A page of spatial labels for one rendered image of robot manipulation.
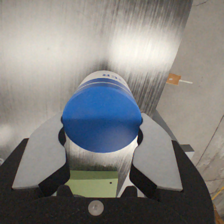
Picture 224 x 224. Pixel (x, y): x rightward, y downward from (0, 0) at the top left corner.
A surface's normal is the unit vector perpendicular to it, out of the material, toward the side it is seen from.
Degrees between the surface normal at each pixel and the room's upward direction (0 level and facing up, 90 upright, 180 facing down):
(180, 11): 0
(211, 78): 0
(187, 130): 0
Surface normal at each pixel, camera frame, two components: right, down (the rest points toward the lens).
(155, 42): 0.04, 0.48
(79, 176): 0.04, -0.87
